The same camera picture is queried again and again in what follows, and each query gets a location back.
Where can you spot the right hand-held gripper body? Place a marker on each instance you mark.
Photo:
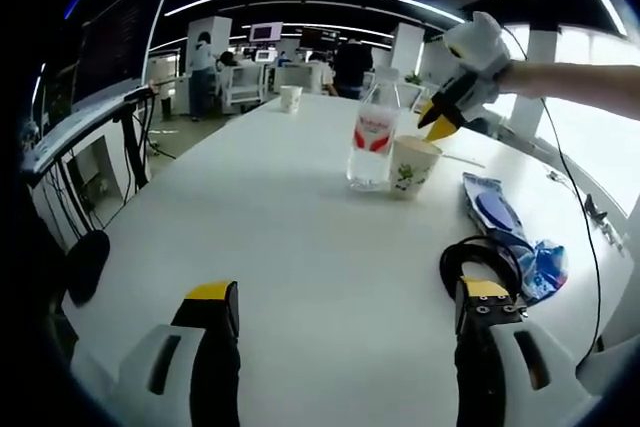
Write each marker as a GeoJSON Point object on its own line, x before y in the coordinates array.
{"type": "Point", "coordinates": [480, 44]}

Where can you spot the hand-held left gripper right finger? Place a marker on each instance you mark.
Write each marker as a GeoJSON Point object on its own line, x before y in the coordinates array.
{"type": "Point", "coordinates": [475, 362]}

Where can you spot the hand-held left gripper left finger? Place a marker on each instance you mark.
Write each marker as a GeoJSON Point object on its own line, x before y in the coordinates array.
{"type": "Point", "coordinates": [215, 357]}

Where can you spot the leaf printed paper cup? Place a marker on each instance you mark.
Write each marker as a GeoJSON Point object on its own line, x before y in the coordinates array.
{"type": "Point", "coordinates": [412, 172]}

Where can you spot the clear plastic water bottle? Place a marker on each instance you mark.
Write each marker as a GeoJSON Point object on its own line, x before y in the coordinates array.
{"type": "Point", "coordinates": [372, 147]}

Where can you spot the wet wipes pack blue lid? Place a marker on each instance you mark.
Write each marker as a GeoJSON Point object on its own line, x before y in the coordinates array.
{"type": "Point", "coordinates": [492, 209]}

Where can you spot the blue plastic tissue packet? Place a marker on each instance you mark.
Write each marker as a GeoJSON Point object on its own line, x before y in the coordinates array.
{"type": "Point", "coordinates": [547, 269]}

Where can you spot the white paper cup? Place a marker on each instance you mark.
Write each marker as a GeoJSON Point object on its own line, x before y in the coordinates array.
{"type": "Point", "coordinates": [291, 99]}

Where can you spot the small metal items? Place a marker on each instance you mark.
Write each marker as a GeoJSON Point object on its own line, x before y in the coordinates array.
{"type": "Point", "coordinates": [615, 237]}

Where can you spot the green potted plant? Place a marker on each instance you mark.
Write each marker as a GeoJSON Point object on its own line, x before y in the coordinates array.
{"type": "Point", "coordinates": [413, 78]}

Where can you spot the white table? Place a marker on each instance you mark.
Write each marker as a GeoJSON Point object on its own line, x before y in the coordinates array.
{"type": "Point", "coordinates": [300, 237]}

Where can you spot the white mesh office chair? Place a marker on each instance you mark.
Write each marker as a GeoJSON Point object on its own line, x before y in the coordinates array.
{"type": "Point", "coordinates": [300, 78]}
{"type": "Point", "coordinates": [247, 84]}

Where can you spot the black clip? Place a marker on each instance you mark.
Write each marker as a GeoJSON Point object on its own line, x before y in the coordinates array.
{"type": "Point", "coordinates": [595, 207]}

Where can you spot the side desk with black legs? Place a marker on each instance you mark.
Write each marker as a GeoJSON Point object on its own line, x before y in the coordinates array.
{"type": "Point", "coordinates": [85, 122]}

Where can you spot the wall monitor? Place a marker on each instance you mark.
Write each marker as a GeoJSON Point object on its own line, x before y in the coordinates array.
{"type": "Point", "coordinates": [266, 32]}

